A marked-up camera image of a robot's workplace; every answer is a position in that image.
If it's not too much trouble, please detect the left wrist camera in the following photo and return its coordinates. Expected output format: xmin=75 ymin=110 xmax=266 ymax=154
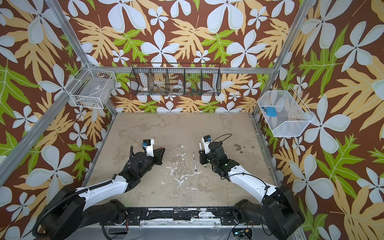
xmin=142 ymin=139 xmax=155 ymax=157

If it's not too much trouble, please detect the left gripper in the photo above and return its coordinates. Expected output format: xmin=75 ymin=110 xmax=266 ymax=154
xmin=138 ymin=146 xmax=165 ymax=179

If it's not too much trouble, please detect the white mesh basket right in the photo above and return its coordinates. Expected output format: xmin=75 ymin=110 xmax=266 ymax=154
xmin=258 ymin=89 xmax=315 ymax=138

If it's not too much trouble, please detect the white wire basket left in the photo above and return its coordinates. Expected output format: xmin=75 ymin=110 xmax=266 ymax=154
xmin=65 ymin=64 xmax=117 ymax=109

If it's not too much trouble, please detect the blue object in basket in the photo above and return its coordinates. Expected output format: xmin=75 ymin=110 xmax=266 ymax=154
xmin=265 ymin=107 xmax=278 ymax=117

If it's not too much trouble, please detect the blue capped marker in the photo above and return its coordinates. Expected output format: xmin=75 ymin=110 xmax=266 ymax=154
xmin=193 ymin=152 xmax=198 ymax=172

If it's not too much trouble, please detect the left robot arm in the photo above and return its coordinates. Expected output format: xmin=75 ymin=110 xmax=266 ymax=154
xmin=32 ymin=148 xmax=166 ymax=240

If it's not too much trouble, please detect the black wire basket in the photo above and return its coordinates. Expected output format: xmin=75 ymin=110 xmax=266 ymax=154
xmin=128 ymin=63 xmax=222 ymax=96

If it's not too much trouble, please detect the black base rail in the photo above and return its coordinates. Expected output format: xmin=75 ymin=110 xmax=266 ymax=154
xmin=104 ymin=206 xmax=262 ymax=226

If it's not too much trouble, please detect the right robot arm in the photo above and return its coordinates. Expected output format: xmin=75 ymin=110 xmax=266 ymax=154
xmin=199 ymin=136 xmax=305 ymax=240

